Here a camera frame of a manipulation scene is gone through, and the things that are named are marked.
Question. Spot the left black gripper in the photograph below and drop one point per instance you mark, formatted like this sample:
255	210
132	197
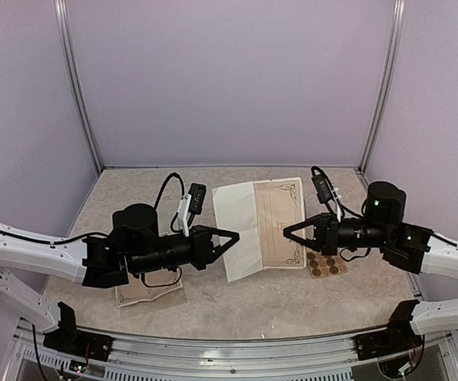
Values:
203	251

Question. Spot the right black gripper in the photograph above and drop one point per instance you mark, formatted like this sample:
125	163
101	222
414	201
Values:
325	226

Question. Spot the beige letter with border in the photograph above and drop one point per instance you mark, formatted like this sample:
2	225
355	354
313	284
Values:
259	211

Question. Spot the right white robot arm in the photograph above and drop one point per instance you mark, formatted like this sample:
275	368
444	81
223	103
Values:
411	248

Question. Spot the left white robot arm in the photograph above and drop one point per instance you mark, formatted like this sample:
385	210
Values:
97	260

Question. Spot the beige letter left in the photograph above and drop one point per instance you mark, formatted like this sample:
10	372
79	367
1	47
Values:
159	283

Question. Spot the brown sticker sheet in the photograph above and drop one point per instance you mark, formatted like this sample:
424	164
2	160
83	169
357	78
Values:
320	266

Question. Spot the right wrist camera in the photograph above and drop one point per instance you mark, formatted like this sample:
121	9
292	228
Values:
326	193

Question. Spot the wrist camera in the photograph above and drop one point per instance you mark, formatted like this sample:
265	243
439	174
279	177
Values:
326	193
189	207

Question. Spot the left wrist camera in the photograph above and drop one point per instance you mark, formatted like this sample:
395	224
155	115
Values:
189	207

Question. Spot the front aluminium rail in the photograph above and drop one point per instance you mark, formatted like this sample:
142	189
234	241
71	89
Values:
136	357

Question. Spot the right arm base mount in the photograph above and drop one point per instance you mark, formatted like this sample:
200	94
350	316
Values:
398	335

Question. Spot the right aluminium frame post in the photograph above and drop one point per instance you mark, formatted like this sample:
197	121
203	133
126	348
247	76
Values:
384	86

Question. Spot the aluminium frame post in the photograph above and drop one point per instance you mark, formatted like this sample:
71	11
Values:
60	7
384	86

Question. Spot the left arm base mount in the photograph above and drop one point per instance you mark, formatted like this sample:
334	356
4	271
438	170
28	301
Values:
68	338

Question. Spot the left aluminium frame post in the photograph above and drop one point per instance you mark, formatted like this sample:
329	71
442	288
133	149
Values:
60	7

